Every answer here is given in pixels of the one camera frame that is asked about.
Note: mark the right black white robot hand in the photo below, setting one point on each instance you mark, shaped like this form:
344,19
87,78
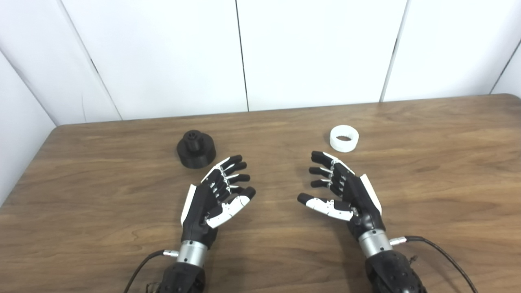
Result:
362,203

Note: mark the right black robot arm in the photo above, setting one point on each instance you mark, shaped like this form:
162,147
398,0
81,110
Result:
390,272

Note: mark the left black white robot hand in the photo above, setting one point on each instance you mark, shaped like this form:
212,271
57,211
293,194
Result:
199,207

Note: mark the round black plastic part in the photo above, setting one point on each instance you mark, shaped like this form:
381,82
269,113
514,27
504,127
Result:
197,152

